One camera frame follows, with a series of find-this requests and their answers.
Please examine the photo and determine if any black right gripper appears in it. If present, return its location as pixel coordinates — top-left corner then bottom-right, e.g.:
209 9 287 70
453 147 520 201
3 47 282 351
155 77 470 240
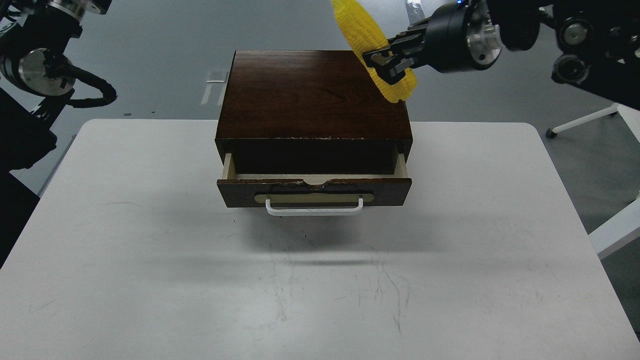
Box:
362 0 503 85

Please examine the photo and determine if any yellow corn cob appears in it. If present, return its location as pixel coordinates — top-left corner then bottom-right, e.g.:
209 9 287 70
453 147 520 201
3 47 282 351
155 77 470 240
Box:
330 0 418 103

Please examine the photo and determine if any dark wooden drawer front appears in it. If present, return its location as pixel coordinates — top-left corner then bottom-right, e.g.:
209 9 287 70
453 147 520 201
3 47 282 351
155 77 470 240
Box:
216 153 413 208

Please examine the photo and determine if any white drawer handle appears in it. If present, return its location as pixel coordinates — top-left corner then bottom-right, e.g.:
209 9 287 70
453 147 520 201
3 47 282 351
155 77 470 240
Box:
265 196 365 217

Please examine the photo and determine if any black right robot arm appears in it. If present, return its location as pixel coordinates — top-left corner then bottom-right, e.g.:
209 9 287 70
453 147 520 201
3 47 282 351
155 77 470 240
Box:
362 0 640 110

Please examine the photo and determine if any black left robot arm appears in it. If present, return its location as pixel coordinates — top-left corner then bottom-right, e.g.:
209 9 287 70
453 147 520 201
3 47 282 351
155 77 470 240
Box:
0 0 118 263

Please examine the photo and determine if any dark wooden drawer cabinet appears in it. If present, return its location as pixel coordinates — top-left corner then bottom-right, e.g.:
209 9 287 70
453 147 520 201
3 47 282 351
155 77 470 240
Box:
215 50 413 174

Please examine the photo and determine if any grey floor tape strip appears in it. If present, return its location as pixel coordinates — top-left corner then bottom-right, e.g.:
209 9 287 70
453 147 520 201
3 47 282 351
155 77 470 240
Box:
403 0 429 41

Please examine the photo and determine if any white chair base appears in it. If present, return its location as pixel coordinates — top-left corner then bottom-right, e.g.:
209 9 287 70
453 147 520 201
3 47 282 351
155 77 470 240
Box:
545 103 640 141

